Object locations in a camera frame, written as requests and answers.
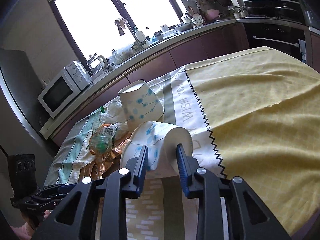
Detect gold foil wrapper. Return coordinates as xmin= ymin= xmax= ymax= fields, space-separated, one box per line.
xmin=78 ymin=134 xmax=131 ymax=181

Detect pink pot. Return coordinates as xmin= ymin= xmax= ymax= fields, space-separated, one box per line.
xmin=205 ymin=9 xmax=223 ymax=22

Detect green clear plastic wrapper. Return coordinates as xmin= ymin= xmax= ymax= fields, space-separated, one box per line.
xmin=89 ymin=126 xmax=117 ymax=155

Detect patterned tablecloth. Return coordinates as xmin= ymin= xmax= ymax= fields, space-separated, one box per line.
xmin=44 ymin=47 xmax=319 ymax=239

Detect black built-in oven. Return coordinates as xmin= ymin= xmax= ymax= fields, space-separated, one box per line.
xmin=236 ymin=0 xmax=312 ymax=65

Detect person's left hand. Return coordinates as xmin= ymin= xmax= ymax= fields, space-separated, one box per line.
xmin=43 ymin=210 xmax=51 ymax=219

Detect white microwave oven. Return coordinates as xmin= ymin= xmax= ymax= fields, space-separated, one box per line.
xmin=37 ymin=61 xmax=91 ymax=118

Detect dotted paper cup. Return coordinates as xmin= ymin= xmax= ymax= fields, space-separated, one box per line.
xmin=120 ymin=121 xmax=193 ymax=179
xmin=118 ymin=80 xmax=164 ymax=132

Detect purple base cabinets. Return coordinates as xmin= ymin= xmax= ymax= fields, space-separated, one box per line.
xmin=48 ymin=22 xmax=249 ymax=146

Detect white soap bottle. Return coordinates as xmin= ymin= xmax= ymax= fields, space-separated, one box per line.
xmin=134 ymin=26 xmax=146 ymax=43

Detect kitchen faucet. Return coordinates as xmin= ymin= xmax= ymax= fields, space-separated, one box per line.
xmin=114 ymin=17 xmax=146 ymax=51

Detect steel kettle on stove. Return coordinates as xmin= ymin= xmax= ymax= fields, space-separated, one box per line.
xmin=228 ymin=6 xmax=248 ymax=18

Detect grey steel refrigerator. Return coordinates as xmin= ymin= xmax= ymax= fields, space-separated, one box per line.
xmin=1 ymin=49 xmax=59 ymax=157

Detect black hanging frying pan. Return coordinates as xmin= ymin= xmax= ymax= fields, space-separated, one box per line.
xmin=216 ymin=0 xmax=233 ymax=7

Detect window frame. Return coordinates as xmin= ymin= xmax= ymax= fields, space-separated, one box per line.
xmin=49 ymin=0 xmax=185 ymax=66

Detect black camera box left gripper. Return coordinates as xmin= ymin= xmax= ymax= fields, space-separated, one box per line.
xmin=7 ymin=154 xmax=37 ymax=199

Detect glass electric kettle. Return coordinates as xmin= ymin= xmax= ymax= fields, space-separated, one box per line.
xmin=87 ymin=53 xmax=108 ymax=74

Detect white tissue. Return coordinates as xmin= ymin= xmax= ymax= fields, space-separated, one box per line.
xmin=100 ymin=96 xmax=126 ymax=124

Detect person's left forearm pink sleeve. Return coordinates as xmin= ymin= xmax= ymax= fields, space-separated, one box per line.
xmin=11 ymin=222 xmax=35 ymax=240

